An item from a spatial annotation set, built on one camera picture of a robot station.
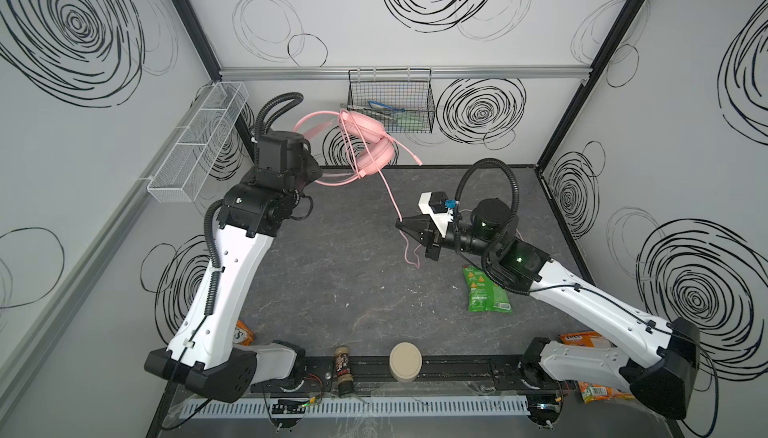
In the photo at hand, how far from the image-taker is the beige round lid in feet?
2.28

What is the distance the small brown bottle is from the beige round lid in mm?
110

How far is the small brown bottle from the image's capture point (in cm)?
71
